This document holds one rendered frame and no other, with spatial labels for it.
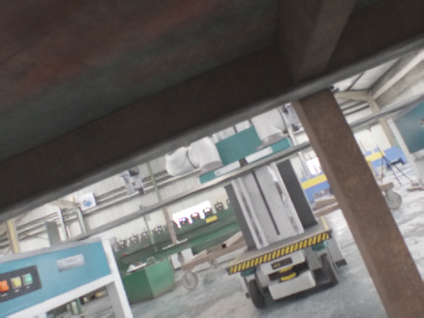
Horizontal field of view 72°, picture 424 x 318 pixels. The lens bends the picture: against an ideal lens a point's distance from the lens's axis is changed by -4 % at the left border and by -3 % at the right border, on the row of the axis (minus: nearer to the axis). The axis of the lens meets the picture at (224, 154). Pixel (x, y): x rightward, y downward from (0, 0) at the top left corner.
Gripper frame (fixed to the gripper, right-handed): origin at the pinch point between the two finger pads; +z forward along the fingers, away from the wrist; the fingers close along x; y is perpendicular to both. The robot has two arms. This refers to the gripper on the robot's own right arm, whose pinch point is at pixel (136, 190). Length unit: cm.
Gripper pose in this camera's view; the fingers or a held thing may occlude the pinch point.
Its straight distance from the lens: 142.2
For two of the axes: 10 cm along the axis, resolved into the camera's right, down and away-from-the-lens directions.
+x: 0.9, 1.9, 9.8
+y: 9.3, -3.8, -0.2
